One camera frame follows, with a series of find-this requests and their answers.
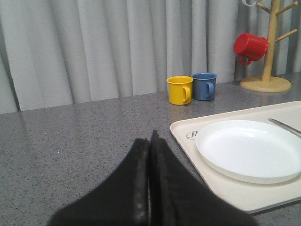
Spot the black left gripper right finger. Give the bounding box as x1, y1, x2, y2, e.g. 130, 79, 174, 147
150, 131, 257, 226

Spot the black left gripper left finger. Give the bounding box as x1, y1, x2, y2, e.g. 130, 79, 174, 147
49, 139, 149, 226

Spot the white round plate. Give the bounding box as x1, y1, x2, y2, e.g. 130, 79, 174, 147
196, 120, 301, 184

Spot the steel fork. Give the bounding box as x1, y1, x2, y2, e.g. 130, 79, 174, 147
268, 118, 301, 137

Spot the beige rabbit serving tray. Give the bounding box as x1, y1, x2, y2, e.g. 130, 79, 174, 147
170, 101, 301, 213

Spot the yellow enamel mug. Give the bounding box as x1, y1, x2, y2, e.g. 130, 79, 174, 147
166, 76, 193, 105

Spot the blue enamel mug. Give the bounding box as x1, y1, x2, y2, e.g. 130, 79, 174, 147
192, 73, 217, 101

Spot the wooden mug tree stand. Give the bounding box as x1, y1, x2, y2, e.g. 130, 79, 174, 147
240, 0, 299, 93

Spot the grey pleated curtain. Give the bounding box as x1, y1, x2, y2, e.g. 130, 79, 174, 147
0, 0, 301, 115

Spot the red enamel mug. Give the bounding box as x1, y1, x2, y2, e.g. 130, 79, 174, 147
233, 32, 268, 65

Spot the white mug on stand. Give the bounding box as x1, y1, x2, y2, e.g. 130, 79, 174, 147
242, 0, 257, 7

